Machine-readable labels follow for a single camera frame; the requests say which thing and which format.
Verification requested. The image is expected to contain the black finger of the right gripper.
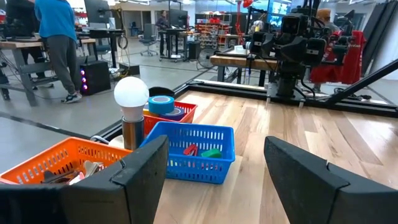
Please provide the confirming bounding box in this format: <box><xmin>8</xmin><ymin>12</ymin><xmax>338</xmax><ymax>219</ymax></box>
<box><xmin>287</xmin><ymin>36</ymin><xmax>308</xmax><ymax>62</ymax></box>
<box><xmin>271</xmin><ymin>34</ymin><xmax>289</xmax><ymax>60</ymax></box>

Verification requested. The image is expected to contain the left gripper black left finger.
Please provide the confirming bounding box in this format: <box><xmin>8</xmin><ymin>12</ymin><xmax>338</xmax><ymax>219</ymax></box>
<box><xmin>0</xmin><ymin>134</ymin><xmax>170</xmax><ymax>224</ymax></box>

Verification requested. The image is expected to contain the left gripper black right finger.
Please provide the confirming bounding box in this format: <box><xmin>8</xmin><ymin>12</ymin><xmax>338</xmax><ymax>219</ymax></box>
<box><xmin>263</xmin><ymin>136</ymin><xmax>398</xmax><ymax>224</ymax></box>

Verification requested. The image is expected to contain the dark grey staple remover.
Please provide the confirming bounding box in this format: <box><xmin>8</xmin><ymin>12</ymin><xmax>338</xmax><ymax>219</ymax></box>
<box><xmin>41</xmin><ymin>169</ymin><xmax>77</xmax><ymax>185</ymax></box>

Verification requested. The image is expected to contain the small red stapler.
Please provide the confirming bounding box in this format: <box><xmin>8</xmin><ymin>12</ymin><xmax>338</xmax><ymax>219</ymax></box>
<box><xmin>182</xmin><ymin>143</ymin><xmax>199</xmax><ymax>157</ymax></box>

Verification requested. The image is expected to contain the blue plastic basket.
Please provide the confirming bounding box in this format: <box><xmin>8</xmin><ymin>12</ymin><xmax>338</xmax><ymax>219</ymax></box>
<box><xmin>139</xmin><ymin>121</ymin><xmax>236</xmax><ymax>185</ymax></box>

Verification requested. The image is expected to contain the light blue tape roll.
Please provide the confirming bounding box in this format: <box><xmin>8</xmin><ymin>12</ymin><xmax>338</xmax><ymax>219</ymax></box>
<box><xmin>147</xmin><ymin>95</ymin><xmax>176</xmax><ymax>116</ymax></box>

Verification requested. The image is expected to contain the small green stapler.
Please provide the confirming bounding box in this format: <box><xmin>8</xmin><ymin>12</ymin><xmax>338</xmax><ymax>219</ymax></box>
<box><xmin>200</xmin><ymin>148</ymin><xmax>223</xmax><ymax>159</ymax></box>

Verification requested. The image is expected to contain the person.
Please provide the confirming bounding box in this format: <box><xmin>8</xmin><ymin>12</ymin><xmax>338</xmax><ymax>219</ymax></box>
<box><xmin>33</xmin><ymin>0</ymin><xmax>84</xmax><ymax>105</ymax></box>
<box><xmin>154</xmin><ymin>10</ymin><xmax>171</xmax><ymax>57</ymax></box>
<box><xmin>315</xmin><ymin>8</ymin><xmax>342</xmax><ymax>35</ymax></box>

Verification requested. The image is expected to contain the red equipment cover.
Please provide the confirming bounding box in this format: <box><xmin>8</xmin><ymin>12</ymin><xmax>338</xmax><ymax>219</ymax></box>
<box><xmin>309</xmin><ymin>29</ymin><xmax>367</xmax><ymax>85</ymax></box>

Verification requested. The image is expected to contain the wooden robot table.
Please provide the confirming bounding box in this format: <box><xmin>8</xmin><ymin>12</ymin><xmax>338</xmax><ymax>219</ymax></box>
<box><xmin>209</xmin><ymin>48</ymin><xmax>280</xmax><ymax>88</ymax></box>

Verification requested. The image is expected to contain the orange plastic basket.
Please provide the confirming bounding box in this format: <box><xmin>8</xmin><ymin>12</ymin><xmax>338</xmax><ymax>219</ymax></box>
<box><xmin>0</xmin><ymin>136</ymin><xmax>134</xmax><ymax>187</ymax></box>

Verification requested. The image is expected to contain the shelf with red bins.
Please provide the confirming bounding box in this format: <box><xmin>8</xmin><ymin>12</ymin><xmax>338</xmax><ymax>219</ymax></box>
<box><xmin>195</xmin><ymin>17</ymin><xmax>240</xmax><ymax>49</ymax></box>

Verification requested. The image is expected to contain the red plastic basket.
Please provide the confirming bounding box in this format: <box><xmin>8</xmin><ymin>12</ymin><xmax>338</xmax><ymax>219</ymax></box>
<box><xmin>142</xmin><ymin>100</ymin><xmax>198</xmax><ymax>137</ymax></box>

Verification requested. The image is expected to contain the black computer monitor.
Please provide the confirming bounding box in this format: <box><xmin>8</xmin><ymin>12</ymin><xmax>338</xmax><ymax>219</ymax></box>
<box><xmin>169</xmin><ymin>8</ymin><xmax>190</xmax><ymax>29</ymax></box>
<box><xmin>83</xmin><ymin>0</ymin><xmax>112</xmax><ymax>25</ymax></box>

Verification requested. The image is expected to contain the white light bulb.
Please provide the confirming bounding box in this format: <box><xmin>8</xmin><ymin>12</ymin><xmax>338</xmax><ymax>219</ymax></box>
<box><xmin>113</xmin><ymin>76</ymin><xmax>150</xmax><ymax>151</ymax></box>

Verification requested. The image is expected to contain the black computer tower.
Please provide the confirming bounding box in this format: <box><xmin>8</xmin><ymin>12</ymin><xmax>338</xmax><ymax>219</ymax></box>
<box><xmin>79</xmin><ymin>59</ymin><xmax>112</xmax><ymax>96</ymax></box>

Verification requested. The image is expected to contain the office chair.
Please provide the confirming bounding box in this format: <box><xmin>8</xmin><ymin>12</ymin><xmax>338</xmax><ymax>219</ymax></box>
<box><xmin>137</xmin><ymin>22</ymin><xmax>159</xmax><ymax>57</ymax></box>

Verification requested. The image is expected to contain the wooden work table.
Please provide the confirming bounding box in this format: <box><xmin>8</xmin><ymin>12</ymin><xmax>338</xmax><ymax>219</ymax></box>
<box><xmin>0</xmin><ymin>36</ymin><xmax>98</xmax><ymax>108</ymax></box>

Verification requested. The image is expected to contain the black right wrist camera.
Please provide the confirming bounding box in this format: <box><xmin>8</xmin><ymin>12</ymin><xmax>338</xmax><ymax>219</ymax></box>
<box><xmin>280</xmin><ymin>13</ymin><xmax>309</xmax><ymax>37</ymax></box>

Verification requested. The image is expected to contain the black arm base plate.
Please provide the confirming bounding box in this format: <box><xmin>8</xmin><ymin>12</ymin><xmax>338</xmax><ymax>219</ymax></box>
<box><xmin>266</xmin><ymin>82</ymin><xmax>307</xmax><ymax>103</ymax></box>

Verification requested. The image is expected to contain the white lamp cable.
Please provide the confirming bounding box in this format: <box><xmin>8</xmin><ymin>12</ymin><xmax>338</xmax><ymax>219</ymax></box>
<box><xmin>89</xmin><ymin>134</ymin><xmax>110</xmax><ymax>146</ymax></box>

